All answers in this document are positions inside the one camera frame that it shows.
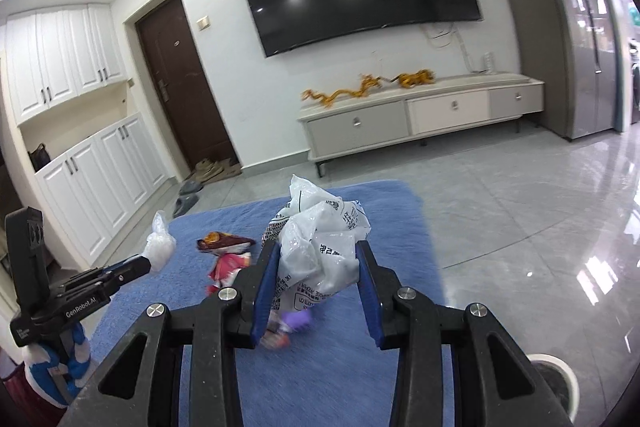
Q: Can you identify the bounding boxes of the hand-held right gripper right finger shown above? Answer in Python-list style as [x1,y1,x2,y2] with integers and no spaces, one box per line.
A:
[355,240,576,427]

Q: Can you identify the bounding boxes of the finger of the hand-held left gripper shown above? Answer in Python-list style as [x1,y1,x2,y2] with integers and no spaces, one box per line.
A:
[97,255,152,289]

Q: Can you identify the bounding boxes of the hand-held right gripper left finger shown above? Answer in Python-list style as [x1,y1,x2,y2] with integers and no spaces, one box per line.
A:
[57,239,281,427]

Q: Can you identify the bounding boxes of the small white plastic bag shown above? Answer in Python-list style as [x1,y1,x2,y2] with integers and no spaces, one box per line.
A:
[142,211,177,273]

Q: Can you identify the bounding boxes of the purple candy wrapper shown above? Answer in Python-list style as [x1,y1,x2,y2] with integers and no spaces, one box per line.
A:
[262,309,314,351]

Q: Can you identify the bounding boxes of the red snack wrapper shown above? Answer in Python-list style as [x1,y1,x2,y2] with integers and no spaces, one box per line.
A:
[196,231,257,297]

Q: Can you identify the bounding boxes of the large white plastic bag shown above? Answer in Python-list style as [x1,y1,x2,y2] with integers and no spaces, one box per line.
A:
[260,174,372,324]

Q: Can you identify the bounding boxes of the white trash bin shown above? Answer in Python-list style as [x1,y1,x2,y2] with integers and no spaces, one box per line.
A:
[527,353,581,414]

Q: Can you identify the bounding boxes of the person's left hand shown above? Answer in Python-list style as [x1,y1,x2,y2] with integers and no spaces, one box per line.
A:
[22,321,93,409]

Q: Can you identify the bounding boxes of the blue shaggy rug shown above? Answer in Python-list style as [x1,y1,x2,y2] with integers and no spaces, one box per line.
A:
[65,179,447,427]

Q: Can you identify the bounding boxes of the dark bag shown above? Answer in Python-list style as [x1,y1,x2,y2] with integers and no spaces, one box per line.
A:
[29,144,51,170]

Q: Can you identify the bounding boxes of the beige shoes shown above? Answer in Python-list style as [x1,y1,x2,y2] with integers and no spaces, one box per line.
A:
[194,159,227,182]

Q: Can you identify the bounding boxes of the dark red cloth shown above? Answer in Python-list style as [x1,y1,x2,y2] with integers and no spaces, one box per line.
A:
[0,347,68,427]

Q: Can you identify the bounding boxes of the grey white television cabinet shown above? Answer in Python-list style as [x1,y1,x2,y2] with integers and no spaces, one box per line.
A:
[296,72,546,178]

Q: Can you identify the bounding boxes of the dark brown door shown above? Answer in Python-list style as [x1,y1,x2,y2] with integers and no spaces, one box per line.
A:
[135,0,241,171]

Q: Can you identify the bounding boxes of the golden dragon figurine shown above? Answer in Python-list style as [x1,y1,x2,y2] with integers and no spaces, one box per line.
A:
[301,74,389,108]

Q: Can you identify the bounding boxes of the golden tiger figurine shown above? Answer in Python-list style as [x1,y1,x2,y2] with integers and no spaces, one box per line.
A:
[395,71,436,89]

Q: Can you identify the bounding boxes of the grey refrigerator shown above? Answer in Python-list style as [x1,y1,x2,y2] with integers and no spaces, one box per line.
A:
[482,0,634,143]

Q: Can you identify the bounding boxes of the white wall cabinet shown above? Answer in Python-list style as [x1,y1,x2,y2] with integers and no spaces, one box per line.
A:
[5,4,129,126]

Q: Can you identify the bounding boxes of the wall cable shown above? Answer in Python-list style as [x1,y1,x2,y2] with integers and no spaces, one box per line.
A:
[425,22,484,76]

